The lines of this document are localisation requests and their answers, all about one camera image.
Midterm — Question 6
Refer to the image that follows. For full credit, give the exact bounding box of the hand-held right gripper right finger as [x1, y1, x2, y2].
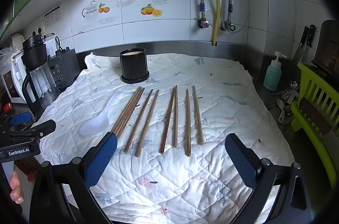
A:
[225, 133, 311, 224]

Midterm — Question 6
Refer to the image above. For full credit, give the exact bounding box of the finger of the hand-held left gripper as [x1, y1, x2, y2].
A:
[26, 119, 57, 144]
[9, 111, 34, 126]

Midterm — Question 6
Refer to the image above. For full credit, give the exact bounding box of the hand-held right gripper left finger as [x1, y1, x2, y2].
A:
[29, 131, 118, 224]

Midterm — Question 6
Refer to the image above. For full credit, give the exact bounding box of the white plastic rice spoon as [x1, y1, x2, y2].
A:
[79, 94, 124, 138]

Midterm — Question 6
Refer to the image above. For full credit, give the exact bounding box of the dark reddish wooden chopstick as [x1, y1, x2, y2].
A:
[159, 87, 176, 154]

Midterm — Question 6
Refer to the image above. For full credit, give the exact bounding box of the black ribbed utensil holder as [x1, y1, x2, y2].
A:
[119, 48, 150, 85]

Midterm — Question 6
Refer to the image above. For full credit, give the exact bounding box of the person's left hand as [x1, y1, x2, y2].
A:
[9, 170, 25, 205]

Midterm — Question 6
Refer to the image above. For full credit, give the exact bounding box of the white countertop appliance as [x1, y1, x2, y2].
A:
[0, 54, 28, 104]

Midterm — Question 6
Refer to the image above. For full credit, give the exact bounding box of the glass blender jug black lid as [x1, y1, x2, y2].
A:
[21, 32, 62, 114]

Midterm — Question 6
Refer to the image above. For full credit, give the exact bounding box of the white printed quilted cloth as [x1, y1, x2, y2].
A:
[34, 52, 296, 222]

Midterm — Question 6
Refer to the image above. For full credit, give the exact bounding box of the white ceramic spoon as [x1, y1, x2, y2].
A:
[277, 98, 287, 124]

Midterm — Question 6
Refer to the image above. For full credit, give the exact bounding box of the black blender base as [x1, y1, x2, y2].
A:
[48, 47, 81, 89]

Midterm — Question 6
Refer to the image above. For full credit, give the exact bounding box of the clear plastic bag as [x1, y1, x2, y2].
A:
[0, 46, 22, 61]

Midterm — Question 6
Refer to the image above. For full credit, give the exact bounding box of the teal soap pump bottle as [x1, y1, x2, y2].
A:
[263, 51, 287, 91]

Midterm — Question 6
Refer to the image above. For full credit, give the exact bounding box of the green plastic rack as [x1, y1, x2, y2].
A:
[290, 62, 339, 187]

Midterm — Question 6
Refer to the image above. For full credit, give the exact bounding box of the metal water valve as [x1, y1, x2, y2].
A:
[221, 20, 236, 32]

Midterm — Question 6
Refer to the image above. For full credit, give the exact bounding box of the dark wooden cutting board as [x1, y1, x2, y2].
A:
[314, 19, 339, 73]

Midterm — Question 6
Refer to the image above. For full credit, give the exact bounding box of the black power cable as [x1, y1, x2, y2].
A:
[54, 36, 65, 52]

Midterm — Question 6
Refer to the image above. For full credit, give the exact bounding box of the white wall label sticker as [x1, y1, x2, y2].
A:
[44, 7, 61, 28]

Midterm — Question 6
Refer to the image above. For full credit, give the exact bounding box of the black-handled kitchen knife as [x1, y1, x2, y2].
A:
[303, 24, 316, 59]
[291, 26, 310, 63]

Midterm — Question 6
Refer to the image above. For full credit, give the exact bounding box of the red-handled water valve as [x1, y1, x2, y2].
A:
[195, 17, 212, 29]

